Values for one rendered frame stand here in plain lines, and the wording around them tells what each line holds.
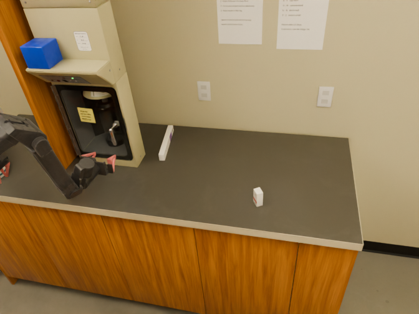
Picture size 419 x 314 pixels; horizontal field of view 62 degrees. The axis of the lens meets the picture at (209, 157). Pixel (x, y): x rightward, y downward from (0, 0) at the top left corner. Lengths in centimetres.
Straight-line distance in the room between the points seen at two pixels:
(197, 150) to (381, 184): 109
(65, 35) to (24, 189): 78
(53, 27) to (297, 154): 123
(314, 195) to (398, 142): 66
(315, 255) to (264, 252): 22
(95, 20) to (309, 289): 147
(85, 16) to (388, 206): 193
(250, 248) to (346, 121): 85
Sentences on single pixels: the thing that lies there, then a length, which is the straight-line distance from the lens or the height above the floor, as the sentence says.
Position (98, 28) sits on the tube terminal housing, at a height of 163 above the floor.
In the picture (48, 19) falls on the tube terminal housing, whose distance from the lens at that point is 158.
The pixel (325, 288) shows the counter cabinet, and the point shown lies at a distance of 177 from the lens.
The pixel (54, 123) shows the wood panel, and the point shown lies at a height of 119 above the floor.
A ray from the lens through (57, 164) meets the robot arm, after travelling 124.
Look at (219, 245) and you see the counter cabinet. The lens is 160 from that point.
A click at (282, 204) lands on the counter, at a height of 94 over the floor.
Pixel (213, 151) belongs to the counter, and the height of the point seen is 94.
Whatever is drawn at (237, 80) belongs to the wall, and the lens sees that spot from 185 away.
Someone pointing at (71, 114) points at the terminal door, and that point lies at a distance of 175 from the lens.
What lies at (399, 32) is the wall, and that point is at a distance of 178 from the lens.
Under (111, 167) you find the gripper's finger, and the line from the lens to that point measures 150.
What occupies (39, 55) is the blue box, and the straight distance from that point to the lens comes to 154.
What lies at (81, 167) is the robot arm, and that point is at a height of 124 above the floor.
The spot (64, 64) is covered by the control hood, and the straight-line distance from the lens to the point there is 156.
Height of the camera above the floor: 204
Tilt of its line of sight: 38 degrees down
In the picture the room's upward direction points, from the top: 5 degrees counter-clockwise
